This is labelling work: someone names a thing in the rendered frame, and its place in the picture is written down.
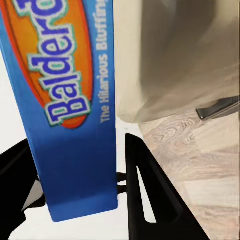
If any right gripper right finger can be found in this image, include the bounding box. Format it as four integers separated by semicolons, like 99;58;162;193
125;133;210;240

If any board game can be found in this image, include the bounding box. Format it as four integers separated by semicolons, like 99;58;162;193
0;0;118;223

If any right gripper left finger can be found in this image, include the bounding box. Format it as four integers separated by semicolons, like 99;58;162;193
0;138;38;240

